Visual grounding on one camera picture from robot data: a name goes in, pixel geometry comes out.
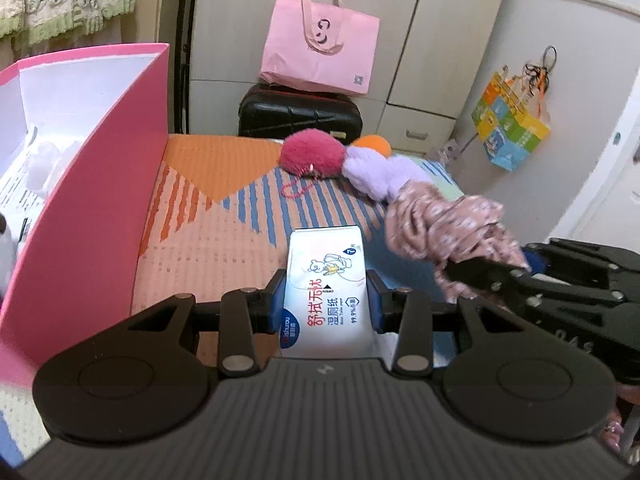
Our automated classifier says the person's hand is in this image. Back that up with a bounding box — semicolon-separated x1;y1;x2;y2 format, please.
599;384;639;466

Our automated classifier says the white wet wipes pack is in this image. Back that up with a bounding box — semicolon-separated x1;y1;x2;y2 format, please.
280;226;374;360

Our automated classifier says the magenta fluffy pompom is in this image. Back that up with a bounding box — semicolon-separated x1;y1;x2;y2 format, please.
279;129;346;198

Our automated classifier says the pink storage box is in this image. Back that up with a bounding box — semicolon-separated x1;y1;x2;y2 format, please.
1;44;169;387

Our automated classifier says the white door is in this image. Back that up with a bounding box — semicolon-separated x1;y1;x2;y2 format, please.
569;104;640;254

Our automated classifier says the patchwork knitted blanket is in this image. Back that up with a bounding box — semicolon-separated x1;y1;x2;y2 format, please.
22;136;458;479

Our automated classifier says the orange soft ball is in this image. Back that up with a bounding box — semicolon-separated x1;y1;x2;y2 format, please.
352;134;393;158

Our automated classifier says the black suitcase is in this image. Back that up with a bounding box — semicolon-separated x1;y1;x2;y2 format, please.
238;84;362;145

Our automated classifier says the lilac plush toy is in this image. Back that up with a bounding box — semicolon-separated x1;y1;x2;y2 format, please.
342;146;433;203

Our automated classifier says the colourful paper gift bag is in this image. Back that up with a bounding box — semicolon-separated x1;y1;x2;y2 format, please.
471;46;558;172

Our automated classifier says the beige wardrobe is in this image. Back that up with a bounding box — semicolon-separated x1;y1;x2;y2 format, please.
184;0;501;153

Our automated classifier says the white panda plush toy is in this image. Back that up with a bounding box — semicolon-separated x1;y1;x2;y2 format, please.
0;214;16;298

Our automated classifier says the pink floral cloth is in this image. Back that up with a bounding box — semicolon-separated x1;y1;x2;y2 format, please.
385;181;530;304

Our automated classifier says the pink tote bag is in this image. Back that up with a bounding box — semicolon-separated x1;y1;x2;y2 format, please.
259;0;380;96

